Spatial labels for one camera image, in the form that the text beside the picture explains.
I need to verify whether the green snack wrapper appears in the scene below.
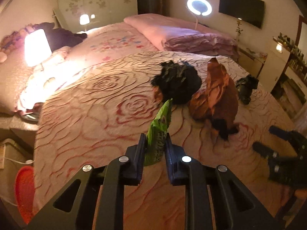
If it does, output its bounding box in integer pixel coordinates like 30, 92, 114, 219
144, 99, 172, 166

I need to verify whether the red plastic laundry basket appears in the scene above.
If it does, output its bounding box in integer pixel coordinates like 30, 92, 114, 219
14, 166, 35, 224

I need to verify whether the small black plastic bag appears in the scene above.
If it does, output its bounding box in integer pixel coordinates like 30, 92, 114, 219
235, 74, 259, 105

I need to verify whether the brown bedside cabinet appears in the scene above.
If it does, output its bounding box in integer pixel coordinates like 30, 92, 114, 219
1, 139, 33, 206

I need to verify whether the brown crumpled paper bag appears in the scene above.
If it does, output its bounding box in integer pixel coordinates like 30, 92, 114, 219
188, 58, 239, 132

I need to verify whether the black crumpled plastic bag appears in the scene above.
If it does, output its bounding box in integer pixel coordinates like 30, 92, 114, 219
151, 60, 202, 105

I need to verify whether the pink floral bed sheet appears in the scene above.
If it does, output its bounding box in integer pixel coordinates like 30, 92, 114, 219
16, 22, 157, 114

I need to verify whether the lit white table lamp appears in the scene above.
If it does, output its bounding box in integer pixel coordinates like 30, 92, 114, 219
24, 29, 52, 67

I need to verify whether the dark purple clothing heap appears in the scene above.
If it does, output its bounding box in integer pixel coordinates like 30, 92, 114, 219
33, 22, 87, 52

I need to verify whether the folded pink duvet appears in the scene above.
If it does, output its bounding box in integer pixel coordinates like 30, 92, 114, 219
124, 14, 238, 60

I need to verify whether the small far bedside lamp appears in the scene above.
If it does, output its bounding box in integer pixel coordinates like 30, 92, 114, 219
79, 14, 90, 32

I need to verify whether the brown plush toy pile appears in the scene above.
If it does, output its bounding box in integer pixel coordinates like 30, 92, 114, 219
1, 24, 34, 55

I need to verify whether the floral sliding wardrobe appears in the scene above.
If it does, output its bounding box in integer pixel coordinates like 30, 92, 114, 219
54, 0, 137, 33

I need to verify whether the white power cable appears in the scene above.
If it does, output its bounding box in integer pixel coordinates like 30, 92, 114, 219
0, 156, 34, 165

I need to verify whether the wall mounted black television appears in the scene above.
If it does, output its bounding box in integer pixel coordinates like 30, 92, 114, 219
219, 0, 265, 29

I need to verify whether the white ring light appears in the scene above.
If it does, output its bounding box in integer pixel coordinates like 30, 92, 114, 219
186, 0, 212, 29

